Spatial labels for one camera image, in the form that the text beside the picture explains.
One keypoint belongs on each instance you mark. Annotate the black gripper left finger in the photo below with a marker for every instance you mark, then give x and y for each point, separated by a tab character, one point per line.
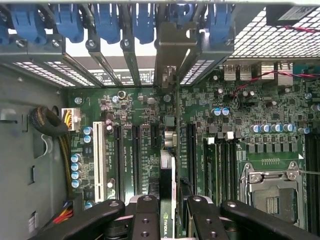
147	220

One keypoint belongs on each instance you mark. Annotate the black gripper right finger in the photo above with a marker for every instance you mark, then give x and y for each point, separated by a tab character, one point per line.
205	220

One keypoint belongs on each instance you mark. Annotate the black RAM slot white clips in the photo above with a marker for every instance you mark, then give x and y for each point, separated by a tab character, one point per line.
228	170
210	170
316	187

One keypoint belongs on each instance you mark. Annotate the long black expansion slot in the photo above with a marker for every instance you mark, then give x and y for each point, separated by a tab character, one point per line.
136	160
192	155
118	162

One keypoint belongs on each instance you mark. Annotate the silver CPU socket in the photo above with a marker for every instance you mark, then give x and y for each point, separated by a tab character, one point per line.
272	197

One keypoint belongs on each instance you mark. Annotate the white expansion slot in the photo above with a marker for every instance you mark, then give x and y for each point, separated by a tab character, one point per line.
98	160

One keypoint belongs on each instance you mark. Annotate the short black expansion slot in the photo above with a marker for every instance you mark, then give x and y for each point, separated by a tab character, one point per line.
155	136

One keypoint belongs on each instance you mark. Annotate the silver locking lever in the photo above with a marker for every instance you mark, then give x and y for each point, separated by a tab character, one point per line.
310	172

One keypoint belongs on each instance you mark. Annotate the white power plug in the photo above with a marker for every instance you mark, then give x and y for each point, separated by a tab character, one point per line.
73	120

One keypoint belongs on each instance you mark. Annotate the green motherboard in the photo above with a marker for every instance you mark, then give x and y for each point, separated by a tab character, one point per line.
275	110

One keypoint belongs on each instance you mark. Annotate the grey black PC case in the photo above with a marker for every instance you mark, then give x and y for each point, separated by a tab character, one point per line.
25	100

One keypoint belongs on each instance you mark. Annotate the blue slot clip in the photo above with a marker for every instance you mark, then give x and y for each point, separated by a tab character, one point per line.
68	22
221	22
27	22
3	32
143	22
107	22
181	13

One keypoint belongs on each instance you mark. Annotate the black box with label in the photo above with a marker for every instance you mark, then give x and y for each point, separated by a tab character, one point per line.
275	16

